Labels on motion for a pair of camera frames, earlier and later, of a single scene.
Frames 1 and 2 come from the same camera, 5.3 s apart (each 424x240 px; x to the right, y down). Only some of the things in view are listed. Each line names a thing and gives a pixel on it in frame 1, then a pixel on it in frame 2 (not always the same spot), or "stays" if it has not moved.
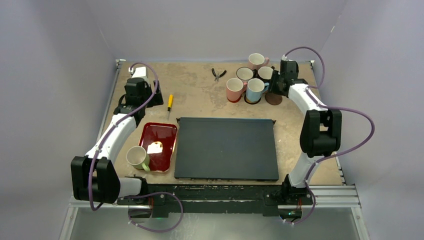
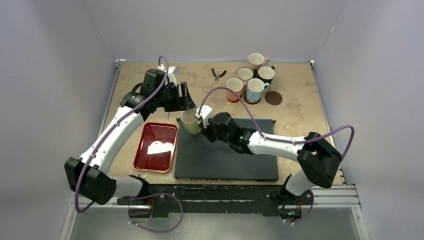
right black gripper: (276, 85) to (208, 127)
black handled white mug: (265, 73) stays
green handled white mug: (137, 156) to (191, 124)
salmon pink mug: (235, 87) stays
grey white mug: (245, 73) stays
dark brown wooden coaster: (273, 99) stays
